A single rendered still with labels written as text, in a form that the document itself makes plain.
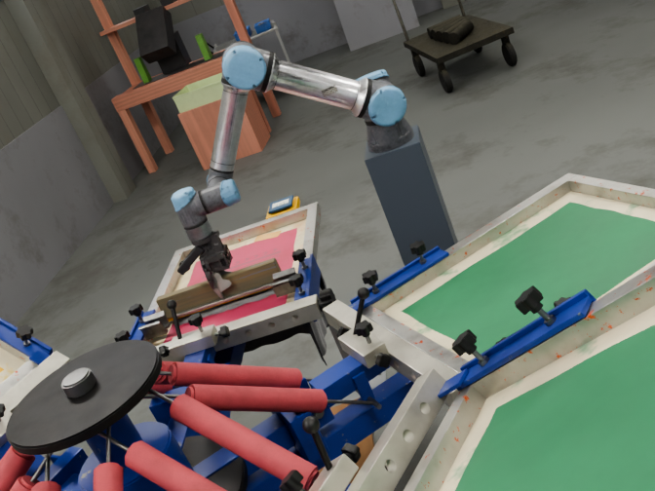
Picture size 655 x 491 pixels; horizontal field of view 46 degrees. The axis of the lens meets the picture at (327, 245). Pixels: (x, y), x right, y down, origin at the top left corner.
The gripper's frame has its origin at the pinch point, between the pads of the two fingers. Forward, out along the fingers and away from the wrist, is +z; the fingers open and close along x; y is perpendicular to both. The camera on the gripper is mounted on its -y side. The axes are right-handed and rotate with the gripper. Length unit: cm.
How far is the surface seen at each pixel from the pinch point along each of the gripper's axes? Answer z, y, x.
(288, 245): 4.2, 18.6, 30.9
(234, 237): 2.2, -3.5, 49.0
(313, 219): 0.3, 29.2, 36.5
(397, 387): 6, 52, -65
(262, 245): 4.5, 8.2, 37.7
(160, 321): 0.1, -19.6, -6.5
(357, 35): 81, 27, 832
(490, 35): 59, 153, 476
